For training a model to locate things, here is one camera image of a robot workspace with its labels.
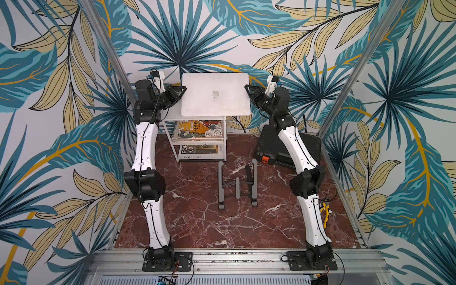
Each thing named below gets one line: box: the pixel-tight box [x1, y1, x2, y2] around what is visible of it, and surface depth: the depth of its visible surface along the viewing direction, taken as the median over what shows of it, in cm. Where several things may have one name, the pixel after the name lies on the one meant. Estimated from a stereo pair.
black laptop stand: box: [217, 158, 259, 211], surface depth 90 cm
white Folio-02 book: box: [178, 144, 225, 160], surface depth 106 cm
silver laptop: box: [181, 72, 252, 117], surface depth 80 cm
